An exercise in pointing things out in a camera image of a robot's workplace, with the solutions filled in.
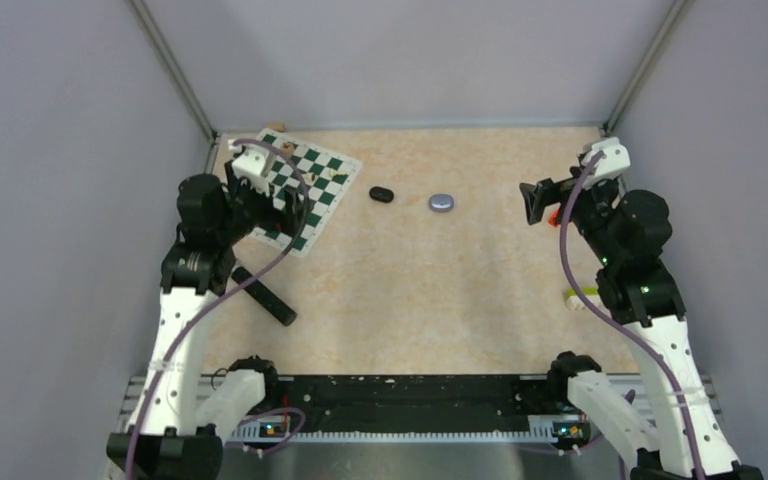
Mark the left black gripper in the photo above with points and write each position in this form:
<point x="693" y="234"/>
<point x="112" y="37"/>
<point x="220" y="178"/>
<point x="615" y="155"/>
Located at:
<point x="277" y="218"/>

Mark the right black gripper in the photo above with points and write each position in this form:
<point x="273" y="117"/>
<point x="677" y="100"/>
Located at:
<point x="546" y="192"/>

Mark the black earbud charging case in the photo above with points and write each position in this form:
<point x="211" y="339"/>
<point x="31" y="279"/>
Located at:
<point x="381" y="194"/>

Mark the grey purple charging case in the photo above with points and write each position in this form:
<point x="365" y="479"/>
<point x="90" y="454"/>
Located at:
<point x="441" y="202"/>

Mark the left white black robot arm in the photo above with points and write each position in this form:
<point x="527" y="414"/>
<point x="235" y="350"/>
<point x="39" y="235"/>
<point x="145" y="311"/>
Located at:
<point x="171" y="434"/>

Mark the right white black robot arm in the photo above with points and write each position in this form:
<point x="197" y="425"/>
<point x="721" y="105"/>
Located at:
<point x="641" y="300"/>

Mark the red block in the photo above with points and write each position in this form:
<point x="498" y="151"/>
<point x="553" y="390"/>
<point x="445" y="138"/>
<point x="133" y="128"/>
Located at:
<point x="555" y="218"/>

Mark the green white chessboard mat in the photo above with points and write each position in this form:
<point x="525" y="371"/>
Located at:
<point x="328" y="174"/>

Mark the wooden piece at corner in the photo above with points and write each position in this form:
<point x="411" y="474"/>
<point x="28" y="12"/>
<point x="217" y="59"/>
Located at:
<point x="279" y="127"/>

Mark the black cuboid bar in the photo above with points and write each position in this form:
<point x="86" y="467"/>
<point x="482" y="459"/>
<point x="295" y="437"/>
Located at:
<point x="264" y="297"/>

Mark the green white toy brick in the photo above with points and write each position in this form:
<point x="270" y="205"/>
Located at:
<point x="573" y="302"/>

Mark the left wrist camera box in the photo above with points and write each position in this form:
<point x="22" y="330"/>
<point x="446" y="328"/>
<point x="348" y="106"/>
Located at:
<point x="250" y="164"/>

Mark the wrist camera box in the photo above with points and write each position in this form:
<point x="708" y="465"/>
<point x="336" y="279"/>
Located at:
<point x="250" y="164"/>
<point x="613" y="160"/>

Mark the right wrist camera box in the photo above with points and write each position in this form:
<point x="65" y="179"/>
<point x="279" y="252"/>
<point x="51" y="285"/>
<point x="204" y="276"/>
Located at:
<point x="613" y="160"/>

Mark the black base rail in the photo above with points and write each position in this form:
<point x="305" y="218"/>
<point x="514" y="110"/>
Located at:
<point x="427" y="404"/>

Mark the white perforated cable duct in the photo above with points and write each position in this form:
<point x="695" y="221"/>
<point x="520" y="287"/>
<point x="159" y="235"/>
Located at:
<point x="397" y="436"/>

